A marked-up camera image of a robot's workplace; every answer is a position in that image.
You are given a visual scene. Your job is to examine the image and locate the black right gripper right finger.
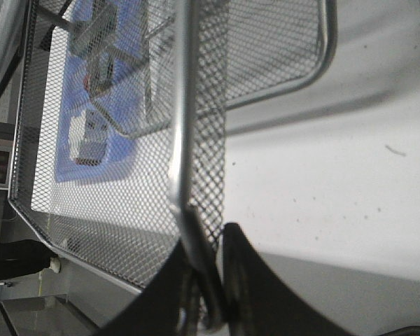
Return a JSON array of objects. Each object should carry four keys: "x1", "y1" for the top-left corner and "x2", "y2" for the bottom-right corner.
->
[{"x1": 223, "y1": 223, "x2": 349, "y2": 335}]

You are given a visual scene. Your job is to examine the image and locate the silver mesh tray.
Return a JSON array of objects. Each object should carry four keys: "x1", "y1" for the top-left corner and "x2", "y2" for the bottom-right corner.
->
[
  {"x1": 10, "y1": 1, "x2": 225, "y2": 288},
  {"x1": 131, "y1": 1, "x2": 337, "y2": 141}
]

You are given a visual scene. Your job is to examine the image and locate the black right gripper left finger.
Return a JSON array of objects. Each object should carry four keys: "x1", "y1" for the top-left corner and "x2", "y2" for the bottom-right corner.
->
[{"x1": 101, "y1": 242, "x2": 228, "y2": 335}]

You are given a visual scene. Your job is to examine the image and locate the green terminal block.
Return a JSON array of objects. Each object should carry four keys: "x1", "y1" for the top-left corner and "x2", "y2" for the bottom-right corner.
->
[{"x1": 69, "y1": 1, "x2": 118, "y2": 60}]

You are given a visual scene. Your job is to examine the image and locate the red emergency stop button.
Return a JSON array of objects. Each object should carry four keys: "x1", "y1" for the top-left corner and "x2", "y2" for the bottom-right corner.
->
[{"x1": 83, "y1": 52, "x2": 114, "y2": 99}]

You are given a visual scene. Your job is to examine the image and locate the blue plastic tray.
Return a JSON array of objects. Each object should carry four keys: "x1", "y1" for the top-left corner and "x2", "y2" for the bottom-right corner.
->
[{"x1": 54, "y1": 1, "x2": 152, "y2": 184}]

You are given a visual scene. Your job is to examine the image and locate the white circuit breaker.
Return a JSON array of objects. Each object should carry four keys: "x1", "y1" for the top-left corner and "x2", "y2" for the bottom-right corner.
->
[{"x1": 68, "y1": 109, "x2": 109, "y2": 167}]

